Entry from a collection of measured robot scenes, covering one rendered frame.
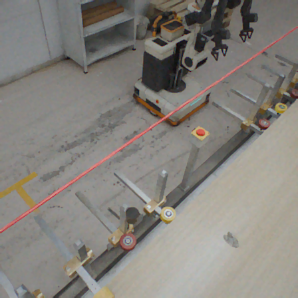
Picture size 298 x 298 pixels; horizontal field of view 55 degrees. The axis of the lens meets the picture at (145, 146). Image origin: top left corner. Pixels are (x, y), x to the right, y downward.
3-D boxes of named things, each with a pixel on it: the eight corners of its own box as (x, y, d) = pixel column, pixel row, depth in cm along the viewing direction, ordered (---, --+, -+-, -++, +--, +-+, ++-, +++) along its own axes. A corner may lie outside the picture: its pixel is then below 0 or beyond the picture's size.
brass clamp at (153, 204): (142, 210, 158) (142, 205, 154) (159, 195, 165) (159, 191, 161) (149, 217, 155) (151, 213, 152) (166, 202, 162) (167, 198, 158)
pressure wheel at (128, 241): (116, 249, 145) (116, 239, 137) (128, 238, 149) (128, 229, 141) (127, 260, 142) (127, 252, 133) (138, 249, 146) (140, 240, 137)
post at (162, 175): (150, 217, 174) (158, 171, 137) (154, 213, 176) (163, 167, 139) (155, 221, 172) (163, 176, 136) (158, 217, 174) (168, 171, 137)
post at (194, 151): (178, 187, 183) (191, 142, 148) (183, 183, 185) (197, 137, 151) (183, 192, 181) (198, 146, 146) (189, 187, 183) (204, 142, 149)
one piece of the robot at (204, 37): (189, 48, 258) (194, 24, 241) (207, 38, 271) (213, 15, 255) (203, 55, 251) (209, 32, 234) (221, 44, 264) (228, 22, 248)
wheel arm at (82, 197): (75, 196, 160) (74, 192, 157) (80, 192, 162) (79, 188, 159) (128, 252, 142) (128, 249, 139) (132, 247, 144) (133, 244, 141)
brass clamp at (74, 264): (62, 269, 126) (60, 265, 122) (87, 248, 132) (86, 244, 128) (71, 280, 123) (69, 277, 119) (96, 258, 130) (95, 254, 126)
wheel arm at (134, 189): (113, 175, 171) (113, 171, 168) (118, 172, 173) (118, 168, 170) (167, 225, 153) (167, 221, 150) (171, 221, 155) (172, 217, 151)
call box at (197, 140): (187, 142, 149) (190, 132, 143) (196, 136, 152) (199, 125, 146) (198, 149, 146) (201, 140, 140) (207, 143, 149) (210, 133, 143)
